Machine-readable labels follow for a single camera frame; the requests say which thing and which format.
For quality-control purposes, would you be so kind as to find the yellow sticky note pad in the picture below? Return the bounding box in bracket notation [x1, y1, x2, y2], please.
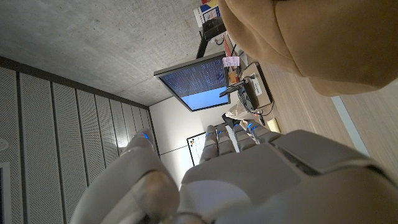
[267, 118, 281, 133]

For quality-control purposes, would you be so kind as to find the paper note on monitor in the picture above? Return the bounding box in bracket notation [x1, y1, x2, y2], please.
[222, 55, 241, 68]

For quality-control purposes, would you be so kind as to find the flat cardboard box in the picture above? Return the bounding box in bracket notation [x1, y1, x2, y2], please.
[239, 62, 275, 110]

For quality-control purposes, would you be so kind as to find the white wipes canister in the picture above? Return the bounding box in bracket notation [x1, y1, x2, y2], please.
[193, 0, 222, 28]

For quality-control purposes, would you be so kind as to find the brown jacket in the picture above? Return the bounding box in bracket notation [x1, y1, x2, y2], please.
[217, 0, 398, 97]

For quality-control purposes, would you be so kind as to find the whiteboard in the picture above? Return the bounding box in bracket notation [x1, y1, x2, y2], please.
[186, 132, 208, 167]

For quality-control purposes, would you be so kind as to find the black router with antennas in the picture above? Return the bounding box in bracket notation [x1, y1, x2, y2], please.
[219, 77, 261, 110]

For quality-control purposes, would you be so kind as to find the computer monitor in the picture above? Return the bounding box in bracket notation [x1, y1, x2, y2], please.
[154, 51, 231, 112]

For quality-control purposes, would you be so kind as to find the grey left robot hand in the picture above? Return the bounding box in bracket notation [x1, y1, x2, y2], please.
[70, 121, 398, 224]

